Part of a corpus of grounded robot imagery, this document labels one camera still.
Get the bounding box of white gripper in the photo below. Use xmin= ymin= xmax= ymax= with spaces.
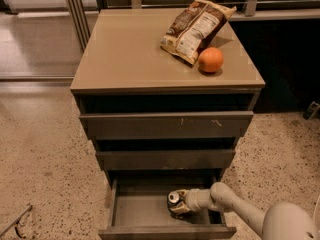
xmin=169 ymin=189 xmax=213 ymax=216

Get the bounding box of blue pepsi can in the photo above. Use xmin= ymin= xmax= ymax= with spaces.
xmin=167 ymin=191 xmax=182 ymax=215

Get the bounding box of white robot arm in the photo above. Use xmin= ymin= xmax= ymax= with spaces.
xmin=167 ymin=182 xmax=320 ymax=240

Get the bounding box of grey open bottom drawer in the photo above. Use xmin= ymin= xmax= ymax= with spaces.
xmin=99 ymin=175 xmax=236 ymax=240

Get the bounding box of grey middle drawer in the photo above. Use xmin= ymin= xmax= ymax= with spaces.
xmin=96 ymin=149 xmax=235 ymax=170

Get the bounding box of grey top drawer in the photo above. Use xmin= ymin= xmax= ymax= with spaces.
xmin=80 ymin=111 xmax=253 ymax=140

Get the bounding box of grey drawer cabinet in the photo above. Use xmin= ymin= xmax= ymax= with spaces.
xmin=71 ymin=9 xmax=264 ymax=181

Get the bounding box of orange fruit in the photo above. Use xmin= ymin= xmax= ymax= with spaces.
xmin=198 ymin=47 xmax=224 ymax=73

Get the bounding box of small dark floor device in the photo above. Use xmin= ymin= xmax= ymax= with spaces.
xmin=303 ymin=101 xmax=320 ymax=120

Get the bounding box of metal bar on floor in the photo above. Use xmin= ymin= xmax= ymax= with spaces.
xmin=0 ymin=204 xmax=33 ymax=239

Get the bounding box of brown chip bag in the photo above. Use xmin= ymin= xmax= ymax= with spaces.
xmin=160 ymin=0 xmax=237 ymax=65

